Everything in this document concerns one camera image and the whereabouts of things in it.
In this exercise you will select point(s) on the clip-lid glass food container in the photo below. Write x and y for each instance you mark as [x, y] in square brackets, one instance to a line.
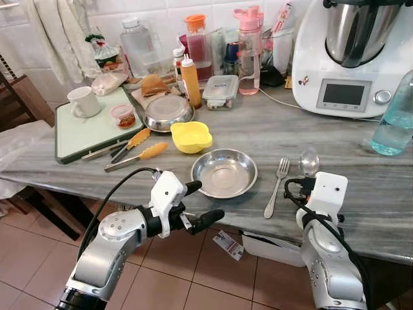
[221, 92]

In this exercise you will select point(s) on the small white-capped bottle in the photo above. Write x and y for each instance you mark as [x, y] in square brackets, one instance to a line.
[178, 59]

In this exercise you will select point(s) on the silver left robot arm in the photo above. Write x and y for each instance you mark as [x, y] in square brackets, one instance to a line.
[113, 248]

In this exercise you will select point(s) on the orange-tipped steel tongs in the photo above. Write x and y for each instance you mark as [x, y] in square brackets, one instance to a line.
[153, 151]

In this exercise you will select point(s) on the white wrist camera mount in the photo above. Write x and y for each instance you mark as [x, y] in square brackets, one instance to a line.
[328, 190]
[166, 194]

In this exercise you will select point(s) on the yellow plastic bowl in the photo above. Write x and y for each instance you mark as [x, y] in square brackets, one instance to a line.
[191, 137]

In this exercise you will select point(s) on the orange squeeze sauce bottle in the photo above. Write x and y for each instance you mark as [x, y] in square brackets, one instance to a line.
[191, 84]

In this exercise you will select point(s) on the pale green tray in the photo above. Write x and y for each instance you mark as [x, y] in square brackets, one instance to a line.
[84, 132]

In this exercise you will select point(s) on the white mug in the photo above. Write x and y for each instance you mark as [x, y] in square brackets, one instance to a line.
[84, 102]

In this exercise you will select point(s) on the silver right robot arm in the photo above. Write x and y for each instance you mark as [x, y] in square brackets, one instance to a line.
[329, 258]

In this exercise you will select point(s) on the steel fork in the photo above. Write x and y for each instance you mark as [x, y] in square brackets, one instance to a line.
[276, 190]

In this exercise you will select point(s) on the pink drinking bottle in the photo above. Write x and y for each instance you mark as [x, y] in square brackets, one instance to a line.
[249, 55]

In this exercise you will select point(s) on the small black object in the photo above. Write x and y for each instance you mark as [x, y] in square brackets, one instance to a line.
[272, 76]

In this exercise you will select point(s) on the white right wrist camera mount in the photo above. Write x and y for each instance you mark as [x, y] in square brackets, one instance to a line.
[328, 190]

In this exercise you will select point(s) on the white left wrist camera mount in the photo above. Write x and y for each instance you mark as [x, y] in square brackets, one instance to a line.
[166, 194]

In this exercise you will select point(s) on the white plastic box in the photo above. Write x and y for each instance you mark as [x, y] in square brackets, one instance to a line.
[271, 248]

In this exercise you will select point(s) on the clear bag with green ribbon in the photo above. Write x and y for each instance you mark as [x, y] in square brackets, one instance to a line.
[104, 51]

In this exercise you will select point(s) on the beige paper wrap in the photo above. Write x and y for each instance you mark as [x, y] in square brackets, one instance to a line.
[139, 100]

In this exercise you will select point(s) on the pinkish plastic bag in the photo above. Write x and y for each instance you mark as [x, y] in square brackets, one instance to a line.
[108, 82]

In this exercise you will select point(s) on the printed paper tag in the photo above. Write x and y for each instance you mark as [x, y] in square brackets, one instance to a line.
[228, 245]

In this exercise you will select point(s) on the dark wooden chair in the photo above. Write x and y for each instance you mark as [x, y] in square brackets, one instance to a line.
[22, 97]

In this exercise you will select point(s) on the empty shallow steel plate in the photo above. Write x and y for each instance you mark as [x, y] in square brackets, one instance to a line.
[224, 173]

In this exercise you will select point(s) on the small pink-lidded food tub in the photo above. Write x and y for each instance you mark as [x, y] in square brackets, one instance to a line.
[122, 116]

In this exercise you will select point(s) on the orange-capped jug with red liquid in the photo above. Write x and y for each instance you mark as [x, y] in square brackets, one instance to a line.
[199, 51]

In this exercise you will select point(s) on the pink and white packet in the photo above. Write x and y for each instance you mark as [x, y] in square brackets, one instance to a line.
[281, 32]

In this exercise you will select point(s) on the covered steel dish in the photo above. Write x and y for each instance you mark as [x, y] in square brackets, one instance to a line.
[169, 111]

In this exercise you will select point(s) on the white kitchen cooking machine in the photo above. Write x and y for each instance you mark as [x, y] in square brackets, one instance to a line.
[310, 84]

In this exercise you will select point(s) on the teal-capped blue water bottle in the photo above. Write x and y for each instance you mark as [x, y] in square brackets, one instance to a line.
[393, 123]

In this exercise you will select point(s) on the white cloth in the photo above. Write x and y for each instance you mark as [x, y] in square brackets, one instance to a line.
[22, 148]

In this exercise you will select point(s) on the clear plastic pitcher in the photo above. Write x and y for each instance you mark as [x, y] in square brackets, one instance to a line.
[139, 48]

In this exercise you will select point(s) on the steel spoon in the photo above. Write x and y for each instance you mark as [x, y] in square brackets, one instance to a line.
[309, 161]

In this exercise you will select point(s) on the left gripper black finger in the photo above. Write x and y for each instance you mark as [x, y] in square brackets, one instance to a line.
[192, 187]
[206, 221]

